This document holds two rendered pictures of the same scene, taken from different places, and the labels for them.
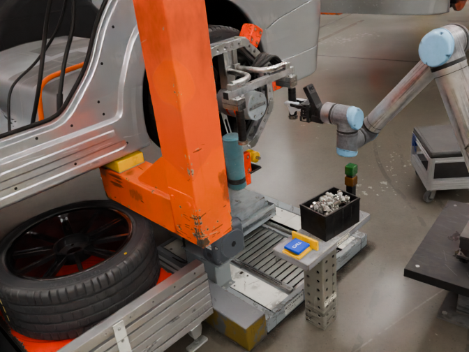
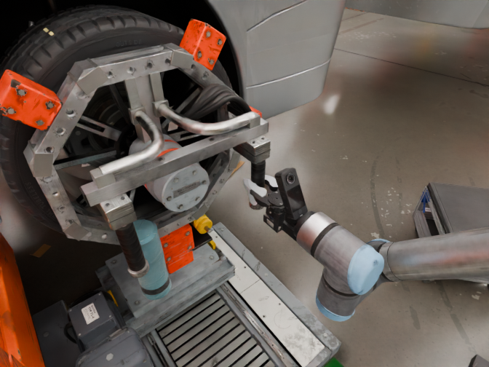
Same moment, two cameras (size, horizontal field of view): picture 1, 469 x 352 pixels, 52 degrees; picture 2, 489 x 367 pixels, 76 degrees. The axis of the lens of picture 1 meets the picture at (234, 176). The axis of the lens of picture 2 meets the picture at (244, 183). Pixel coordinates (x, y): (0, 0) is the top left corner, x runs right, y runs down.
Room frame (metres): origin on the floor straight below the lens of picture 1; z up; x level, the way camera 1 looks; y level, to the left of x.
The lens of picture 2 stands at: (1.45, -0.31, 1.34)
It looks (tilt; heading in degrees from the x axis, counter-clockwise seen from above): 39 degrees down; 4
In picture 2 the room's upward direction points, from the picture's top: straight up
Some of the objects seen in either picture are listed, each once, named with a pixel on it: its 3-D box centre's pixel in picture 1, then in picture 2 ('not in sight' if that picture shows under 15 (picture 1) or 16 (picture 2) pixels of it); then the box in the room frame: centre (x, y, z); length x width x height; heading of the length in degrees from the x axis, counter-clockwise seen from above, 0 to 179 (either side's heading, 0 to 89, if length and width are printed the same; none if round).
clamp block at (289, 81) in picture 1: (286, 79); (250, 144); (2.11, -0.28, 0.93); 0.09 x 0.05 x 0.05; 42
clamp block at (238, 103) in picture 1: (234, 102); (113, 203); (1.88, -0.03, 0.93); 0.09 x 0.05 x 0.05; 42
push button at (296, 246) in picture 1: (296, 247); not in sight; (1.47, -0.20, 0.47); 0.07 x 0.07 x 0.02; 42
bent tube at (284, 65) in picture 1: (260, 59); (204, 100); (2.12, -0.18, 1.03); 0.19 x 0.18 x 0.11; 42
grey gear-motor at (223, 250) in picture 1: (204, 239); (107, 342); (1.90, 0.18, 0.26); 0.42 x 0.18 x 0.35; 42
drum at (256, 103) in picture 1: (241, 102); (167, 170); (2.09, -0.07, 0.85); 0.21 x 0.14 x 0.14; 42
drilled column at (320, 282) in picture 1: (319, 281); not in sight; (1.56, -0.31, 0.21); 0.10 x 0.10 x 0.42; 42
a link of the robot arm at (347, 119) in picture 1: (346, 116); (347, 258); (1.87, -0.50, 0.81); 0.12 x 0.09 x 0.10; 42
